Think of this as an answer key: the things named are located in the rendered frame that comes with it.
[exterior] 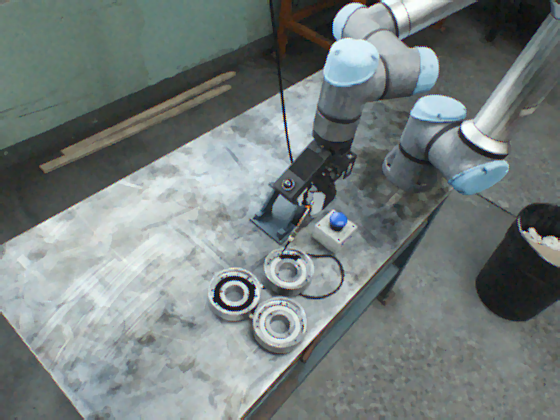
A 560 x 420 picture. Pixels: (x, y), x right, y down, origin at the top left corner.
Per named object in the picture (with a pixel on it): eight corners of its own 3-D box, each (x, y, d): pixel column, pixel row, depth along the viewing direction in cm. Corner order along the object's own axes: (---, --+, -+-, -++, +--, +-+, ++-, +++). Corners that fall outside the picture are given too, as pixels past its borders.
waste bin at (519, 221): (528, 345, 180) (598, 292, 148) (454, 293, 193) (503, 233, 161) (555, 294, 199) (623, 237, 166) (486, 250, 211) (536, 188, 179)
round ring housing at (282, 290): (295, 307, 90) (298, 297, 87) (252, 282, 93) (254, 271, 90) (319, 272, 96) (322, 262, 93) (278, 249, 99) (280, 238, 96)
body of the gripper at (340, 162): (351, 177, 86) (367, 129, 77) (324, 199, 82) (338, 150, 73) (321, 157, 89) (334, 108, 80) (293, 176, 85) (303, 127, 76)
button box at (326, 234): (335, 255, 100) (340, 242, 96) (311, 237, 102) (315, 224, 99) (355, 236, 104) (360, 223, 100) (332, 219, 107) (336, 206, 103)
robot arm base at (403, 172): (400, 147, 128) (412, 119, 121) (446, 174, 122) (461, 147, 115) (371, 170, 120) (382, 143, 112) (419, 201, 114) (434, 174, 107)
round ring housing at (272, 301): (310, 316, 89) (314, 306, 86) (296, 364, 82) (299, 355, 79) (261, 299, 90) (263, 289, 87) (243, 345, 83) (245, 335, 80)
